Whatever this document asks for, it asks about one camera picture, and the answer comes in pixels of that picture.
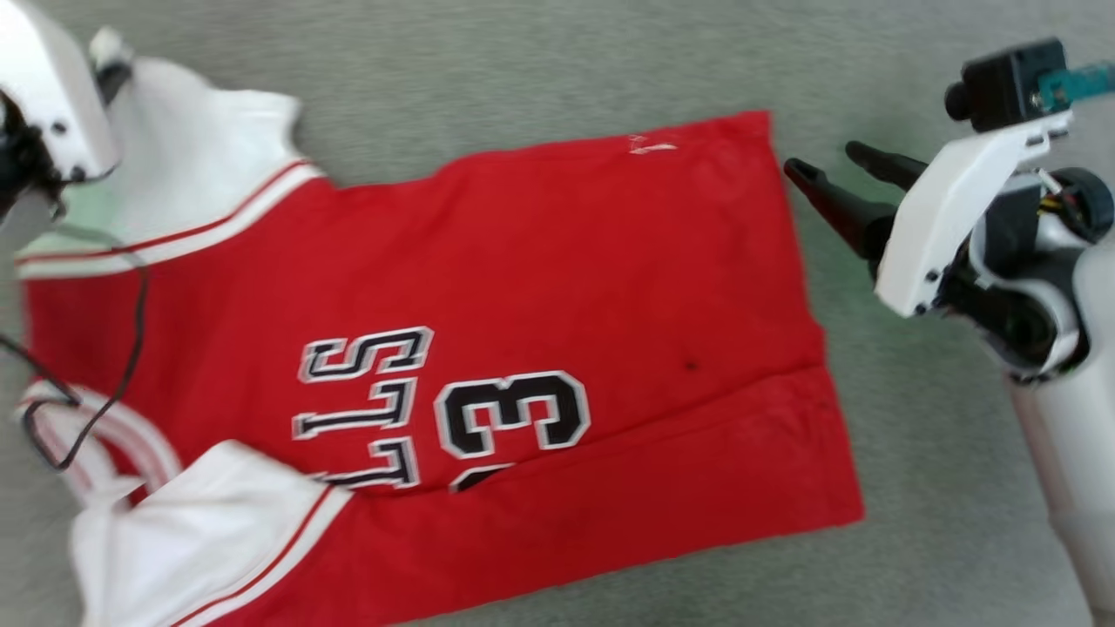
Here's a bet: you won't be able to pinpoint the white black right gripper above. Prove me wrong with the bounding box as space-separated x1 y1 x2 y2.
784 113 1115 377

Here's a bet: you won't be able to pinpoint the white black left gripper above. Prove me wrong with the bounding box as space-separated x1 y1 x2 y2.
0 0 132 223

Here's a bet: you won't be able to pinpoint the red Bulls basketball jersey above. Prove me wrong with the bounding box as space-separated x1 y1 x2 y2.
13 57 865 627

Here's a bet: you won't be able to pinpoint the grey fabric sofa cushion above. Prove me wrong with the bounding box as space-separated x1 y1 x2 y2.
0 0 1115 627

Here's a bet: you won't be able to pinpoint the right camera cable teal plug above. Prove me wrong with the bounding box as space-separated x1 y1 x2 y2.
1041 63 1115 102

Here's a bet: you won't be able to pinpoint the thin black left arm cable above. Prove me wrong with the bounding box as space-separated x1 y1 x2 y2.
0 225 151 473

